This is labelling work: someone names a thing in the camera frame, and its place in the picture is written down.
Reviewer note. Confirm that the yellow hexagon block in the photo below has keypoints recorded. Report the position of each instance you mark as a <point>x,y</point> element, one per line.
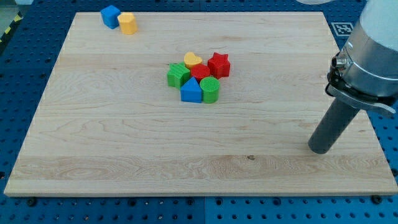
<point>127,23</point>

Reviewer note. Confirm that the green star block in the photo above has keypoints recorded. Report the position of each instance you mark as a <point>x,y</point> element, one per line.
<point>177,75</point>

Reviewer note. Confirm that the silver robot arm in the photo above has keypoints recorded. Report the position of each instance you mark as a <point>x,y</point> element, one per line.
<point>363,75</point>

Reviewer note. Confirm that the white fiducial marker tag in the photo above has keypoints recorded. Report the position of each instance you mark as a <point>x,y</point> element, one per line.
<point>342,29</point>

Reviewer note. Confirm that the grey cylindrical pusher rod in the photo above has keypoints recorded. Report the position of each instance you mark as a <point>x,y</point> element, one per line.
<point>334,122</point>

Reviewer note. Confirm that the green cylinder block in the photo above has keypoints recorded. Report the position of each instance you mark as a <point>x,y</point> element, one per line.
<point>210,87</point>

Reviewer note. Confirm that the blue triangle block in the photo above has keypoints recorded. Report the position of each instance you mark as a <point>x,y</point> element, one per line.
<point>191,91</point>

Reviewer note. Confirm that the yellow heart block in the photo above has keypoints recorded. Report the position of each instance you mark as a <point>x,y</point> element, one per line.
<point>190,60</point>

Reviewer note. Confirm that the blue cube block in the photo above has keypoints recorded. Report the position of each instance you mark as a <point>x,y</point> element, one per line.
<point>110,15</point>

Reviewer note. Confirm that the red star block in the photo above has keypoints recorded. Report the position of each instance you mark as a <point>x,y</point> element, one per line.
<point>219,65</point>

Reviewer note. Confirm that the red cylinder block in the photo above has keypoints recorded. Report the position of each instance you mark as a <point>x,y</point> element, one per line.
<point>199,72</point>

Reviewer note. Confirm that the wooden board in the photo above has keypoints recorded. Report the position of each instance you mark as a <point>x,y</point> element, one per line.
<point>108,124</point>

